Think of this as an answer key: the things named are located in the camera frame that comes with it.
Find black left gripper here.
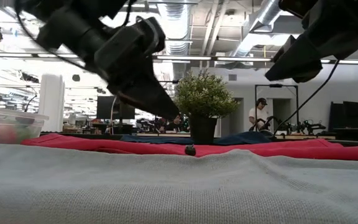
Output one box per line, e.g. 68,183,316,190
93,26,180,121

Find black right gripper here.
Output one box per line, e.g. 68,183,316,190
265,0,358,84

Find person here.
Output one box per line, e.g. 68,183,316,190
248,97,270,131
160,114,186,133

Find black background monitor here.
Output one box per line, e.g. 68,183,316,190
96,95,136,121

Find green potted plant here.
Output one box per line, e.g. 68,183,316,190
173,68,241,146

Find red cloth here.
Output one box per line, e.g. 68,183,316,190
20,133,358,162

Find small dark berry toy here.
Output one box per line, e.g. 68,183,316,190
184,144,197,157

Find black background cabinets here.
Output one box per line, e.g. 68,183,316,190
329,100,358,142

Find navy blue cloth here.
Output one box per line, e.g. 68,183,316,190
119,130,275,146

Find white pillar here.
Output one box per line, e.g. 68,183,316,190
38,73,66,133

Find grey cloth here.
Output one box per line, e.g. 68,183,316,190
0,142,358,224

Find green lettuce toy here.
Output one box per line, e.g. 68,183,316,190
16,126,37,141

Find clear plastic container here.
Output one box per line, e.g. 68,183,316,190
0,105,50,144

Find black metal stand frame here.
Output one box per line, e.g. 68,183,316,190
254,83,300,126

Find long black arm cable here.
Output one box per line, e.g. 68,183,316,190
272,58,341,135

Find silver ventilation duct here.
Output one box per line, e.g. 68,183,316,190
224,0,294,68
156,0,193,82

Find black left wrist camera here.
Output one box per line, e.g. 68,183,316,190
135,16,167,57

